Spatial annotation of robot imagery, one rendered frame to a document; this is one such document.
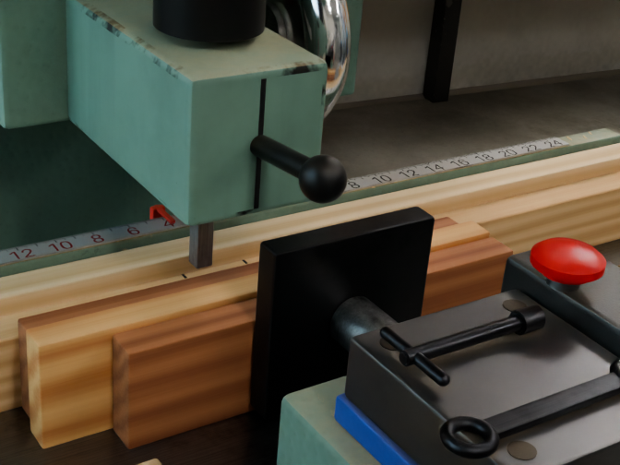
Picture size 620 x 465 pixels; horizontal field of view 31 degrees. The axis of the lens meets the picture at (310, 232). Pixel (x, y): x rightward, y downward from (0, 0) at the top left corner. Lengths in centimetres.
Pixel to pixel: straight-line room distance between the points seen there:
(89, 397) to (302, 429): 12
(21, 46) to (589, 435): 34
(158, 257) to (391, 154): 261
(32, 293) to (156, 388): 8
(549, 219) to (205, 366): 27
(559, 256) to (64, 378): 22
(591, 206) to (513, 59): 308
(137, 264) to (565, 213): 28
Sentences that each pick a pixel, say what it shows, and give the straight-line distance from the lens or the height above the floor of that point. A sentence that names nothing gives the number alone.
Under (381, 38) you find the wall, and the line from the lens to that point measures 347.
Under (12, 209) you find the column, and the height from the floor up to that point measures 91.
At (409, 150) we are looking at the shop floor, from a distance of 320.
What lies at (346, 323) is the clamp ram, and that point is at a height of 96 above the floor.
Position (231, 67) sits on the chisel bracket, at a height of 107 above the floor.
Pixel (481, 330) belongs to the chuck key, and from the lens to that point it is 43.
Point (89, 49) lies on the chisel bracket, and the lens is 56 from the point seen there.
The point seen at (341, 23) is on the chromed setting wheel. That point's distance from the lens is 66.
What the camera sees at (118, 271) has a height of 95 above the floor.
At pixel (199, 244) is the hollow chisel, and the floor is 96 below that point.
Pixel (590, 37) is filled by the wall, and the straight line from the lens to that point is 400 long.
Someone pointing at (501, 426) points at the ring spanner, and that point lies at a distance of 38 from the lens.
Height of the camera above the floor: 123
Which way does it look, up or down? 27 degrees down
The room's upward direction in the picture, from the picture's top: 5 degrees clockwise
